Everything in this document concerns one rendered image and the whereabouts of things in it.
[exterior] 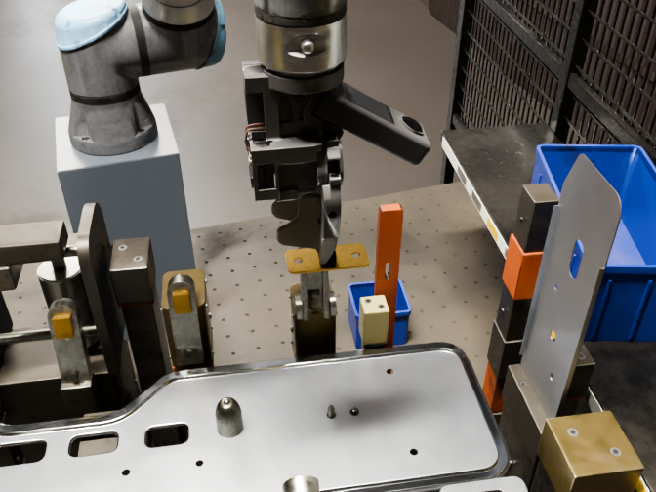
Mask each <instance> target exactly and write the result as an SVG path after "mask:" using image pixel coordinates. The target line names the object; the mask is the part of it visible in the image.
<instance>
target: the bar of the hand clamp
mask: <svg viewBox="0 0 656 492"><path fill-rule="evenodd" d="M300 280H301V299H302V304H303V317H304V321H307V320H309V314H308V289H318V288H321V300H322V301H323V307H322V309H323V314H324V318H329V317H330V310H329V273H328V271H321V272H312V273H302V274H300Z"/></svg>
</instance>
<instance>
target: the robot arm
mask: <svg viewBox="0 0 656 492"><path fill-rule="evenodd" d="M254 9H255V24H256V38H257V52H258V59H259V60H258V61H243V62H242V71H243V83H244V95H245V106H246V125H247V126H246V128H245V137H244V143H245V145H246V149H247V151H248V157H249V172H250V180H251V187H252V188H253V189H254V192H255V201H264V200H273V199H275V201H274V202H273V203H272V205H271V213H272V214H273V215H274V216H275V217H276V218H278V219H282V220H288V221H290V222H289V223H287V224H285V225H282V226H281V227H279V228H278V229H277V231H276V234H275V237H276V240H277V241H278V243H280V244H281V245H284V246H292V247H301V248H309V249H316V252H318V251H319V263H320V264H321V265H325V264H327V262H328V260H329V259H330V257H331V256H332V254H333V252H334V251H335V249H336V246H337V243H338V236H339V234H340V224H341V210H342V203H341V185H342V184H343V181H344V158H343V148H342V143H341V140H340V138H341V137H342V135H343V133H344V131H343V129H344V130H346V131H348V132H350V133H352V134H354V135H356V136H358V137H360V138H361V139H363V140H365V141H367V142H369V143H371V144H374V145H376V146H378V147H380V148H382V149H384V150H386V151H388V152H390V153H392V154H393V155H395V156H397V157H399V158H401V159H403V160H405V161H407V162H409V163H411V164H413V165H418V164H420V163H421V161H422V160H423V159H424V157H425V156H426V155H427V154H428V152H429V151H430V150H431V145H430V143H429V140H428V138H427V136H426V133H425V131H424V128H423V126H422V124H421V123H419V122H417V121H416V120H415V119H413V118H411V117H408V116H406V115H404V114H403V113H401V112H399V111H397V110H395V109H393V108H391V107H390V106H388V105H386V104H384V103H382V102H379V101H378V100H376V99H374V98H372V97H370V96H368V95H367V94H365V93H363V92H361V91H359V90H357V89H355V88H354V87H352V86H351V85H349V84H347V83H345V82H343V79H344V60H345V58H346V56H347V0H254ZM55 30H56V35H57V47H58V48H59V49H60V53H61V61H62V65H63V69H64V73H65V78H66V82H67V86H68V90H69V93H70V98H71V105H70V112H69V121H68V135H69V139H70V143H71V145H72V146H73V147H74V148H75V149H76V150H78V151H80V152H82V153H85V154H89V155H94V156H114V155H121V154H126V153H130V152H133V151H136V150H138V149H141V148H143V147H145V146H147V145H148V144H150V143H151V142H152V141H153V140H154V139H155V138H156V136H157V133H158V129H157V123H156V118H155V116H154V114H153V112H152V110H151V108H150V107H149V105H148V103H147V101H146V99H145V97H144V95H143V93H142V91H141V86H140V81H139V77H145V76H150V75H156V74H163V73H170V72H176V71H183V70H190V69H194V70H198V69H201V68H203V67H207V66H212V65H215V64H217V63H218V62H219V61H220V60H221V59H222V57H223V55H224V53H225V49H226V17H225V12H224V8H223V5H222V3H221V1H220V0H142V3H140V4H133V5H128V4H127V2H126V1H125V0H77V1H75V2H73V3H71V4H69V5H67V6H66V7H64V8H62V9H61V10H60V11H59V12H58V14H57V16H56V18H55ZM274 175H275V186H274Z"/></svg>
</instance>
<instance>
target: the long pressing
mask: <svg viewBox="0 0 656 492"><path fill-rule="evenodd" d="M389 369H390V370H392V371H393V373H392V374H388V373H387V370H389ZM224 397H232V398H234V399H235V400H236V401H237V402H238V403H239V405H240V408H241V412H242V420H243V431H242V432H241V434H240V435H238V436H236V437H232V438H226V437H222V436H221V435H219V433H218V431H217V423H216V416H215V411H216V406H217V404H218V402H219V401H220V400H221V399H222V398H224ZM329 405H333V406H334V409H335V414H336V417H335V418H333V419H329V418H328V417H327V416H326V415H327V413H328V406H329ZM353 407H356V408H357V410H358V411H359V414H358V415H356V416H352V415H351V413H350V410H351V409H352V408H353ZM176 426H185V427H187V441H186V442H185V443H183V444H178V445H170V446H162V447H153V448H150V447H148V446H146V435H147V433H148V432H149V431H150V430H153V429H160V428H168V427H176ZM104 434H116V435H117V437H118V439H117V447H116V449H115V450H114V451H113V452H111V453H106V454H99V455H91V456H83V457H71V456H70V449H71V444H72V442H73V441H74V440H75V439H76V438H80V437H88V436H96V435H104ZM39 442H42V443H45V444H46V450H45V455H44V457H43V459H41V460H40V461H38V462H35V463H27V464H19V465H11V466H4V467H0V492H282V484H283V483H284V482H285V481H286V480H288V479H289V477H294V476H302V475H309V474H310V475H311V476H314V477H316V478H318V481H319V487H320V492H440V490H441V488H443V487H444V486H446V485H452V484H459V483H466V482H474V481H480V480H487V479H495V478H502V477H504V476H505V475H506V474H507V472H508V470H509V467H510V462H511V460H510V454H509V450H508V448H507V446H506V443H505V441H504V439H503V437H502V435H501V432H500V430H499V428H498V425H497V423H496V421H495V418H494V416H493V414H492V411H491V409H490V406H489V404H488V402H487V399H486V397H485V395H484V392H483V390H482V388H481V385H480V383H479V381H478V378H477V377H476V374H475V372H474V370H473V367H472V364H471V362H470V360H469V358H468V357H467V356H466V354H465V353H464V352H463V351H462V350H461V349H460V348H459V347H458V346H456V345H454V344H451V343H447V342H431V343H422V344H414V345H405V346H396V347H387V348H370V349H362V350H353V351H345V352H336V353H327V354H319V355H310V356H301V357H292V358H283V359H274V360H266V361H257V362H248V363H239V364H230V365H222V366H213V367H204V368H195V369H186V370H179V371H174V372H171V373H168V374H166V375H164V376H162V377H160V378H159V379H158V380H157V381H155V382H154V383H153V384H152V385H151V386H149V387H148V388H147V389H145V390H144V391H143V392H142V393H141V394H139V395H138V396H137V397H136V398H135V399H133V400H132V401H131V402H130V403H129V404H127V405H126V406H125V407H123V408H121V409H119V410H117V411H115V412H112V413H109V414H104V415H97V416H89V417H80V418H71V419H63V420H54V421H47V422H38V423H30V424H21V425H7V424H3V423H1V422H0V447H7V446H15V445H23V444H31V443H39ZM411 449H416V450H417V451H418V454H417V455H415V456H414V455H411V454H410V450H411ZM197 461H203V465H202V466H201V467H197V466H196V465H195V464H196V462H197ZM124 470H129V471H130V474H129V475H126V476H124V475H122V472H123V471H124Z"/></svg>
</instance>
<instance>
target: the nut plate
mask: <svg viewBox="0 0 656 492"><path fill-rule="evenodd" d="M352 254H358V255H359V257H358V258H354V257H352V256H351V255H352ZM285 256H286V262H287V267H288V271H289V273H291V274H302V273H312V272H321V271H331V270H341V269H351V268H361V267H368V266H369V259H368V256H367V253H366V250H365V247H364V245H363V244H361V243H354V244H344V245H337V246H336V249H335V251H334V252H333V254H332V256H331V257H330V259H329V260H328V262H327V264H325V265H321V264H320V263H319V251H318V252H316V249H309V248H304V249H293V250H288V251H286V253H285ZM295 260H302V262H301V263H299V264H297V263H295V262H294V261H295Z"/></svg>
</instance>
